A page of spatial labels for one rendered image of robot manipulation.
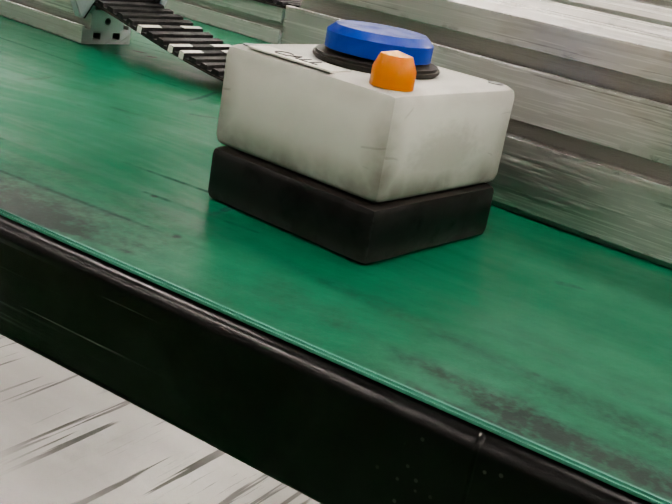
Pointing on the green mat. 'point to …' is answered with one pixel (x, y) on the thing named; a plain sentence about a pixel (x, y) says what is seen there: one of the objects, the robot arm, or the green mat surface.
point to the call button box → (357, 150)
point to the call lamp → (393, 71)
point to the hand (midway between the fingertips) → (126, 1)
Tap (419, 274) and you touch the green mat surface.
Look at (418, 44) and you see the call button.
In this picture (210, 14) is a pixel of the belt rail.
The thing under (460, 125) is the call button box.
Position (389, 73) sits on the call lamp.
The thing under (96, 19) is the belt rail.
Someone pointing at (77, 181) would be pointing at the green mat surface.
